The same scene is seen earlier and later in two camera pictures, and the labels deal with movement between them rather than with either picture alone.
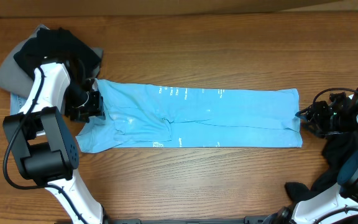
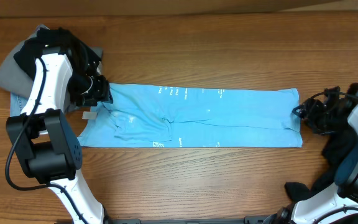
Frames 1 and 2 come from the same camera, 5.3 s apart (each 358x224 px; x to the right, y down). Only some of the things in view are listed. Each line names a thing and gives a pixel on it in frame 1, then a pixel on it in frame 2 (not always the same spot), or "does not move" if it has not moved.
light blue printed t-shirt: [145, 116] does not move
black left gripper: [96, 107] to [102, 93]
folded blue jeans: [16, 102] does not move
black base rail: [188, 221] does not move
